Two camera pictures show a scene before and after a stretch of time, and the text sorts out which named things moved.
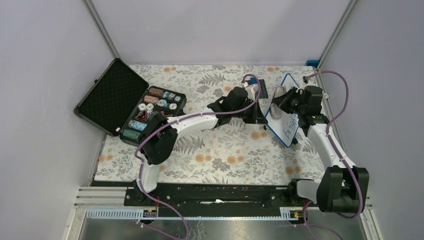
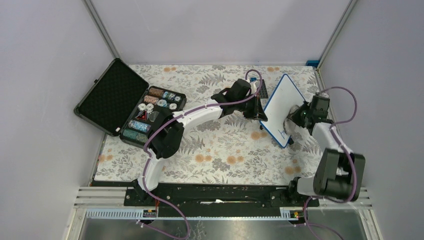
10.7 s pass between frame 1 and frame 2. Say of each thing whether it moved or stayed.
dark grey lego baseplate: stayed
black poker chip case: stayed
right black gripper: moved
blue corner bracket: stayed
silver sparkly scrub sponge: moved
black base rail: stayed
